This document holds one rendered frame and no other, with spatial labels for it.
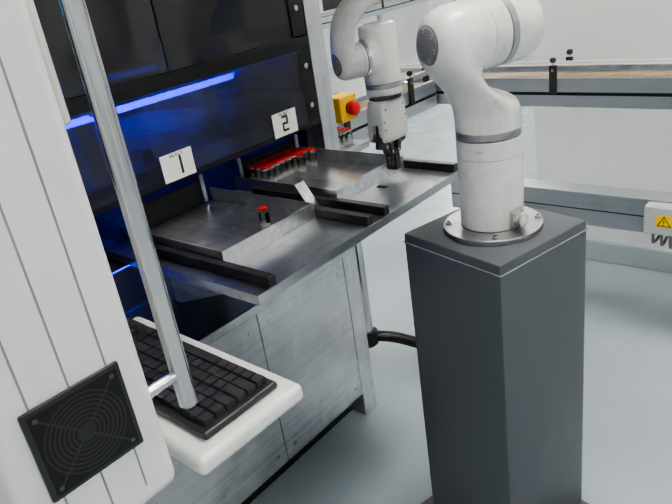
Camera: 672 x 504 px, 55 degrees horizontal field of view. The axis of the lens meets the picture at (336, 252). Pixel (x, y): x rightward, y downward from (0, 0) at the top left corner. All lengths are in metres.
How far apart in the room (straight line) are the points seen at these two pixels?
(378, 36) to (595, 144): 1.62
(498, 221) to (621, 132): 1.69
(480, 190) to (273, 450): 1.01
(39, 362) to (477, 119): 0.80
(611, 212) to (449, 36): 1.34
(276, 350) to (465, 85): 0.94
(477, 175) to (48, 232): 0.77
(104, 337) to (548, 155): 2.49
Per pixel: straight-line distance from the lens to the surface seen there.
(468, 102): 1.17
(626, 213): 2.32
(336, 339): 1.97
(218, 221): 1.48
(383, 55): 1.48
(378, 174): 1.55
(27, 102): 0.69
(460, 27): 1.12
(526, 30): 1.20
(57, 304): 0.73
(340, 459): 2.07
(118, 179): 0.75
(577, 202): 2.36
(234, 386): 0.99
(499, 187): 1.22
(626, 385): 2.34
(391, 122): 1.52
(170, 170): 1.45
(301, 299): 1.81
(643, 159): 2.89
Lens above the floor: 1.38
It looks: 24 degrees down
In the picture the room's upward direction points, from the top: 9 degrees counter-clockwise
